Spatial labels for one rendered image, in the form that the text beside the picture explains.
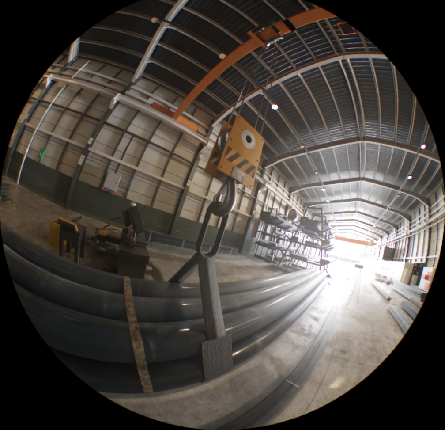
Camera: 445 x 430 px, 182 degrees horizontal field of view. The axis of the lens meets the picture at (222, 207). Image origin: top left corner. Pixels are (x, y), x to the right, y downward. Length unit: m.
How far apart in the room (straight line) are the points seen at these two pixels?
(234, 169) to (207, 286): 0.48
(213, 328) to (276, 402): 1.65
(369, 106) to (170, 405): 11.82
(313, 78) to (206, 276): 8.80
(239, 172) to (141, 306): 0.68
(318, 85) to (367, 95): 3.06
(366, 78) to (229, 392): 10.75
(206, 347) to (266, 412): 1.51
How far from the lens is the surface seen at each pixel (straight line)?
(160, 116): 8.10
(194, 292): 0.84
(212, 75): 5.28
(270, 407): 2.02
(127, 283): 0.72
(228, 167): 0.56
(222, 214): 0.56
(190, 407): 1.93
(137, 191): 7.64
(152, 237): 6.18
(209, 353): 0.61
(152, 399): 1.91
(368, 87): 9.69
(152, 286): 0.76
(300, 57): 8.29
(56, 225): 4.00
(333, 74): 8.99
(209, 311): 0.57
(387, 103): 10.35
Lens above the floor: 1.86
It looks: 6 degrees up
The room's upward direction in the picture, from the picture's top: 17 degrees clockwise
